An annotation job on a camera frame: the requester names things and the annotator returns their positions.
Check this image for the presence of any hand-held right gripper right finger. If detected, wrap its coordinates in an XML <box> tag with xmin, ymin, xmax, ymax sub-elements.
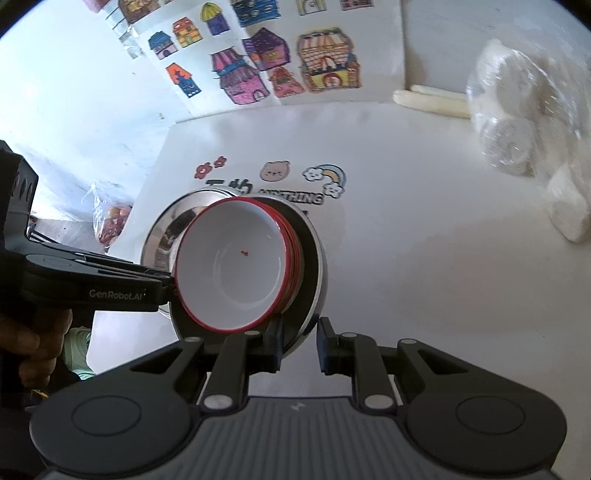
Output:
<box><xmin>316</xmin><ymin>316</ymin><xmax>467</xmax><ymax>411</ymax></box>

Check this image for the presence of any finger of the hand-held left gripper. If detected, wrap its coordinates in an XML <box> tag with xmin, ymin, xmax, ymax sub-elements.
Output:
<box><xmin>55</xmin><ymin>251</ymin><xmax>180</xmax><ymax>306</ymax></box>

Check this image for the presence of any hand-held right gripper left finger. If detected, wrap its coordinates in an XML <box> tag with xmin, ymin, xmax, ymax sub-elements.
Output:
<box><xmin>129</xmin><ymin>316</ymin><xmax>286</xmax><ymax>411</ymax></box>

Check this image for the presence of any stainless steel bowl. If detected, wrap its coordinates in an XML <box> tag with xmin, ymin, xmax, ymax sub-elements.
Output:
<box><xmin>141</xmin><ymin>189</ymin><xmax>329</xmax><ymax>361</ymax></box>

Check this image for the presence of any white red-rimmed bowl red speck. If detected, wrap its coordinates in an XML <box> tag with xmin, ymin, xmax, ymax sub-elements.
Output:
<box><xmin>174</xmin><ymin>199</ymin><xmax>289</xmax><ymax>333</ymax></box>

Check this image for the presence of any white red-rimmed bowl grey speck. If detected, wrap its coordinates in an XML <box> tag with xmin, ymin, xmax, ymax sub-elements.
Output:
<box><xmin>252</xmin><ymin>198</ymin><xmax>305</xmax><ymax>312</ymax></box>

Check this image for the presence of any person's left hand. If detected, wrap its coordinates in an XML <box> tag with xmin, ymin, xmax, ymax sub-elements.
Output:
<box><xmin>0</xmin><ymin>307</ymin><xmax>74</xmax><ymax>393</ymax></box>

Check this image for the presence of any plastic bag with fruit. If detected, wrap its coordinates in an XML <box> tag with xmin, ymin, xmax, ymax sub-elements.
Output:
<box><xmin>83</xmin><ymin>184</ymin><xmax>136</xmax><ymax>252</ymax></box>

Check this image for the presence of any teal cloth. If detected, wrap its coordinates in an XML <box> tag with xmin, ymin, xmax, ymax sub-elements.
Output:
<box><xmin>62</xmin><ymin>327</ymin><xmax>95</xmax><ymax>380</ymax></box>

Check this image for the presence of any coloured houses drawing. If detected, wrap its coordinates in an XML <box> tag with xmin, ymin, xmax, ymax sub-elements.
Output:
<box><xmin>111</xmin><ymin>0</ymin><xmax>407</xmax><ymax>125</ymax></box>

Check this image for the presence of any rolled white paper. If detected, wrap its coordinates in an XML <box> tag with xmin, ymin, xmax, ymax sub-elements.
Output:
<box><xmin>392</xmin><ymin>84</ymin><xmax>472</xmax><ymax>120</ymax></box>

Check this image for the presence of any plastic bag of round buns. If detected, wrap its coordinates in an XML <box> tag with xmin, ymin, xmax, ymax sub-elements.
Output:
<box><xmin>466</xmin><ymin>39</ymin><xmax>557</xmax><ymax>176</ymax></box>

